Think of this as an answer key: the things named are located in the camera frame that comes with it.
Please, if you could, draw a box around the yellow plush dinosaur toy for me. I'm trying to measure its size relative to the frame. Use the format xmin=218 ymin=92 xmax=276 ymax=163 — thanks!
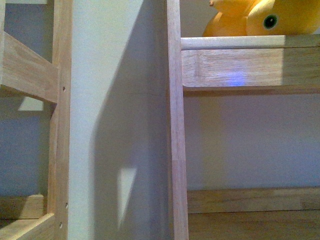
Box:
xmin=202 ymin=0 xmax=320 ymax=37

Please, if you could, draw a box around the wooden shelf rack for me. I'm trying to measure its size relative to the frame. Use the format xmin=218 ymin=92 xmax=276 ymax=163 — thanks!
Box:
xmin=0 ymin=0 xmax=73 ymax=240
xmin=166 ymin=0 xmax=320 ymax=240

